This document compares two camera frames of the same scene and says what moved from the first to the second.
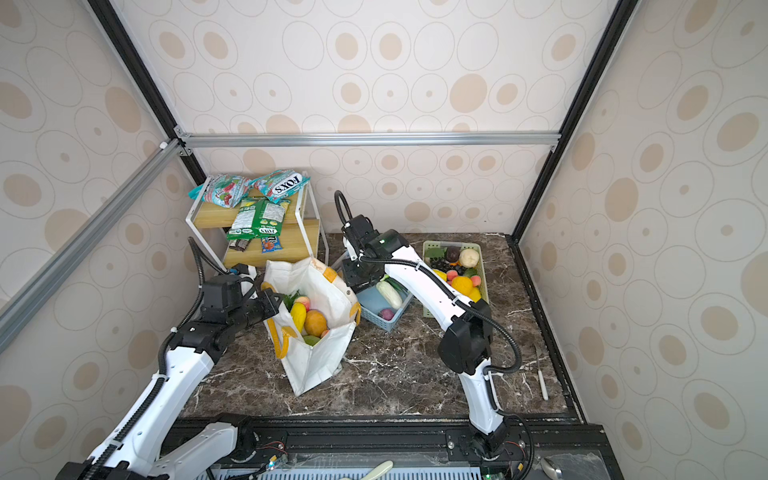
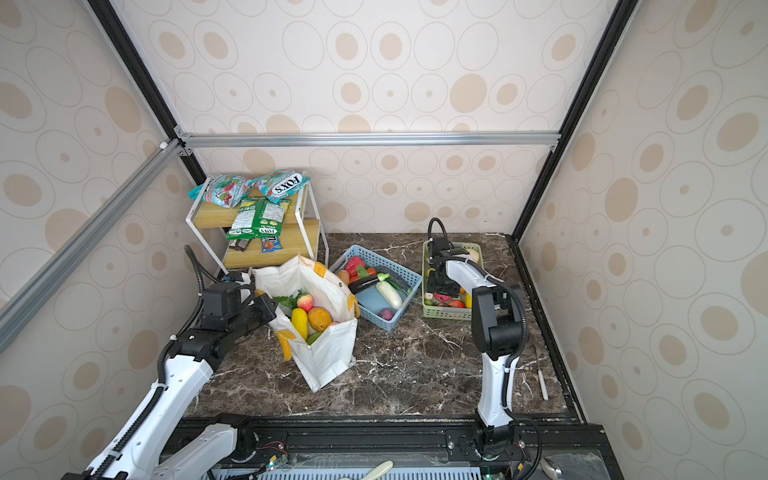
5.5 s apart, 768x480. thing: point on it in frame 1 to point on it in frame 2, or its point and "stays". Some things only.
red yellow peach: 305,300 stays
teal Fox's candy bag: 280,184 stays
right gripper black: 351,278 to 434,286
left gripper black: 270,306 stays
